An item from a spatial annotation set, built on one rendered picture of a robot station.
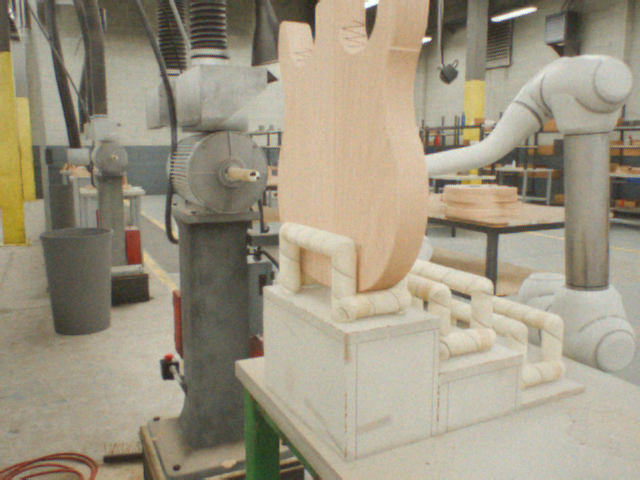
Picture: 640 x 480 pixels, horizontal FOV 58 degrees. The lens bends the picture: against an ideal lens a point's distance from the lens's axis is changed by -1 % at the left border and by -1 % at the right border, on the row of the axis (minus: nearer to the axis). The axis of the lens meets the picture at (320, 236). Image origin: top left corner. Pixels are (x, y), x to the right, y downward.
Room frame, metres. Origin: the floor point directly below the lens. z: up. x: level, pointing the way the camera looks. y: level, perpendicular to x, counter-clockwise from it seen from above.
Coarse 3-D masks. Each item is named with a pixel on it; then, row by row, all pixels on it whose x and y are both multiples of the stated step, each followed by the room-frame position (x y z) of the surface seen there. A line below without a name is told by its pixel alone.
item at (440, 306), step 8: (432, 296) 0.80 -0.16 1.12; (448, 296) 0.80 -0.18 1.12; (432, 304) 0.80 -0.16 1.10; (440, 304) 0.79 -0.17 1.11; (448, 304) 0.80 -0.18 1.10; (432, 312) 0.80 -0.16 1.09; (440, 312) 0.79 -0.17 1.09; (448, 312) 0.80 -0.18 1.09; (448, 320) 0.80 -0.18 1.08; (448, 328) 0.80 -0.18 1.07; (440, 336) 0.79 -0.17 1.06
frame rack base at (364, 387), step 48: (288, 336) 0.83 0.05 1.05; (336, 336) 0.70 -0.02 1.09; (384, 336) 0.70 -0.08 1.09; (432, 336) 0.74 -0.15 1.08; (288, 384) 0.83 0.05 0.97; (336, 384) 0.70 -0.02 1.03; (384, 384) 0.70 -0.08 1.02; (432, 384) 0.74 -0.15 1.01; (336, 432) 0.70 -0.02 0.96; (384, 432) 0.71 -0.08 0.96; (432, 432) 0.74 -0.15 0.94
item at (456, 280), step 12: (420, 264) 0.97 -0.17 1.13; (432, 264) 0.95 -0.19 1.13; (420, 276) 0.96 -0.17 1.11; (432, 276) 0.93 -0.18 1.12; (444, 276) 0.90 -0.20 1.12; (456, 276) 0.88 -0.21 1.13; (468, 276) 0.87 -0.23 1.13; (456, 288) 0.88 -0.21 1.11; (468, 288) 0.85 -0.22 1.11; (480, 288) 0.83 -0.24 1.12; (492, 288) 0.84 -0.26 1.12
